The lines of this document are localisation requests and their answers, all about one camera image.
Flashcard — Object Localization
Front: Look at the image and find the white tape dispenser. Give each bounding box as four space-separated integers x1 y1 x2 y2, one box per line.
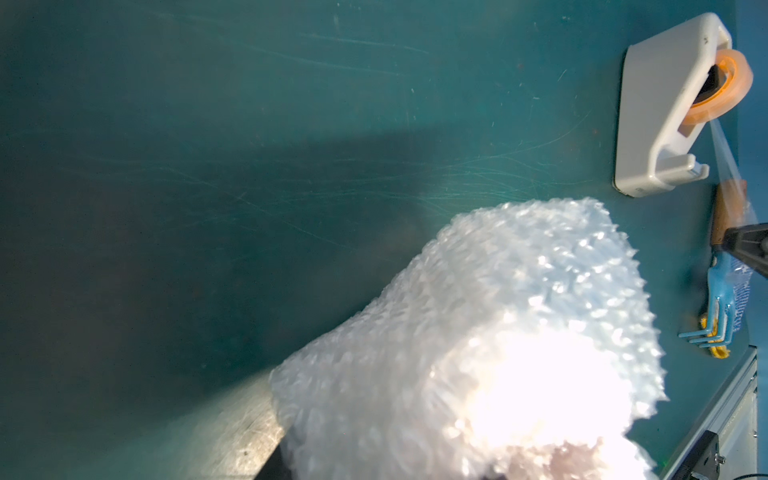
614 12 732 198

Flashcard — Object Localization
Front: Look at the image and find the blue dotted work glove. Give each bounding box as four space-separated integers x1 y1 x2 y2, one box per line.
726 257 753 343

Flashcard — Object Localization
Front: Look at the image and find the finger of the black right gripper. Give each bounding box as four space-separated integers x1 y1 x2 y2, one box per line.
722 223 768 278

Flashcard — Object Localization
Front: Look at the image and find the clear bubble wrap sheet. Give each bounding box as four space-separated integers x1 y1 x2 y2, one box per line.
270 198 666 479

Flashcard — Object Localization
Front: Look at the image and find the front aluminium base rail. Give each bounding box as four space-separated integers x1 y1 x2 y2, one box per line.
660 346 767 479

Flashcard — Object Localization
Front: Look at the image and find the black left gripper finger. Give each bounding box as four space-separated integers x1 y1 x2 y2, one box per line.
254 446 288 480

